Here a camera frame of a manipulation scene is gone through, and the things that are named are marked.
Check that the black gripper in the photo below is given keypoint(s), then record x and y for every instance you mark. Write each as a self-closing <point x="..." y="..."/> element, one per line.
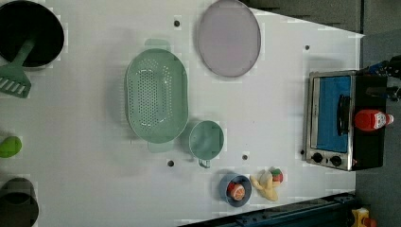
<point x="384" y="69"/>

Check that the red ketchup bottle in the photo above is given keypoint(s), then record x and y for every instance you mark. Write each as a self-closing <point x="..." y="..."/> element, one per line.
<point x="372" y="120"/>

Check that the black toaster oven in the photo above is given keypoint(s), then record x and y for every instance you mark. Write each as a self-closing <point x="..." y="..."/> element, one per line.
<point x="332" y="138"/>

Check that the yellow red object on floor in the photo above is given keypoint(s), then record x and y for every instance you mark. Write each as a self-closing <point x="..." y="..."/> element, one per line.
<point x="362" y="218"/>

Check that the toy strawberry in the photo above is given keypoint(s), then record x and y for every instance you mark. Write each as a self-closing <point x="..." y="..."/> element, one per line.
<point x="277" y="175"/>

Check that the grey round plate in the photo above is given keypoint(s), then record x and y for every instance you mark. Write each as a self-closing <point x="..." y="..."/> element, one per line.
<point x="229" y="38"/>

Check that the toy peeled banana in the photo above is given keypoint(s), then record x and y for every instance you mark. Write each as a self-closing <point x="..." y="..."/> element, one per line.
<point x="266" y="185"/>

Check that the green measuring cup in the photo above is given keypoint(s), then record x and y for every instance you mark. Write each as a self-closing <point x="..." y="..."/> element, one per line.
<point x="205" y="141"/>

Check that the toy orange slice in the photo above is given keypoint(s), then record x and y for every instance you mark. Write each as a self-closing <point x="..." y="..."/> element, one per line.
<point x="236" y="191"/>

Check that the blue small bowl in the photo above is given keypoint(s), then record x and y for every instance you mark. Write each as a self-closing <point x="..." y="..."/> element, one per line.
<point x="235" y="178"/>

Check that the green oval colander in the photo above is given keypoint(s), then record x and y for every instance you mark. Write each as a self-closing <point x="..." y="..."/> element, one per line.
<point x="156" y="96"/>

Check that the black round pot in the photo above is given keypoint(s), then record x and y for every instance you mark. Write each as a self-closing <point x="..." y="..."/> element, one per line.
<point x="22" y="19"/>

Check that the green slotted spatula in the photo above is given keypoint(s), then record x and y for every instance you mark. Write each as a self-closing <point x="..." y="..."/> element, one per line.
<point x="13" y="80"/>

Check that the lime green toy fruit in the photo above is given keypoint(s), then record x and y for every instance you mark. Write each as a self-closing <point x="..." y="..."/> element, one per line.
<point x="10" y="146"/>

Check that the dark grey cylindrical cup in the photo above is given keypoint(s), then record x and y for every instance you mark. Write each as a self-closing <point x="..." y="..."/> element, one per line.
<point x="18" y="204"/>

